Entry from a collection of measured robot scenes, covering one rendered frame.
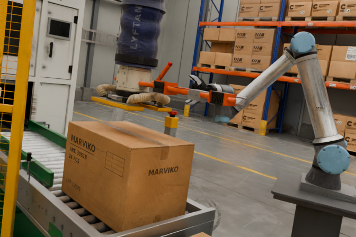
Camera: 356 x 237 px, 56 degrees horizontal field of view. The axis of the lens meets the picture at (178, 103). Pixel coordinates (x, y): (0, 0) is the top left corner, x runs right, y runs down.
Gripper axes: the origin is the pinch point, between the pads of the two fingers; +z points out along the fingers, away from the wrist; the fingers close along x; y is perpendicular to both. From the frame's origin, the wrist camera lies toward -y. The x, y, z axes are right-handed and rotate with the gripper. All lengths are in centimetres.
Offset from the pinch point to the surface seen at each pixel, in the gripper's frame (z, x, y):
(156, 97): 12.7, -5.4, 8.7
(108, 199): 34, -54, 10
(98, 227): 38, -67, 11
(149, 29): 15.5, 27.9, 16.2
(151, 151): 23.2, -29.0, -3.6
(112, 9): -521, 210, 896
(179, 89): 16.2, 0.4, -10.5
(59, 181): 28, -66, 74
